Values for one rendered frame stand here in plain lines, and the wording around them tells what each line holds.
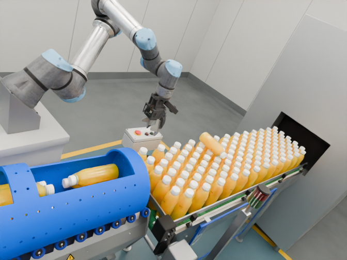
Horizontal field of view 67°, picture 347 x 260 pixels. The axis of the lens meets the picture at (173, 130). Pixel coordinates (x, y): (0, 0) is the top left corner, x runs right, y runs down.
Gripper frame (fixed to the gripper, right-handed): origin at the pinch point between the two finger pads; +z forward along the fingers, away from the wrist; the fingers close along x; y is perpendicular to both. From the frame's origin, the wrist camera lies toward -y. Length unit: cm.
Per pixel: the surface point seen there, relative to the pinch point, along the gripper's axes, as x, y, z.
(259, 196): 53, -23, 0
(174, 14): -299, -254, -8
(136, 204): 29.8, 23.9, 11.7
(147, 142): -8.2, -8.9, 15.6
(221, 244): 52, -25, 38
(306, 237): 73, -226, 123
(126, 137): -14.7, 1.1, 16.4
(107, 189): 25.5, 36.4, 3.4
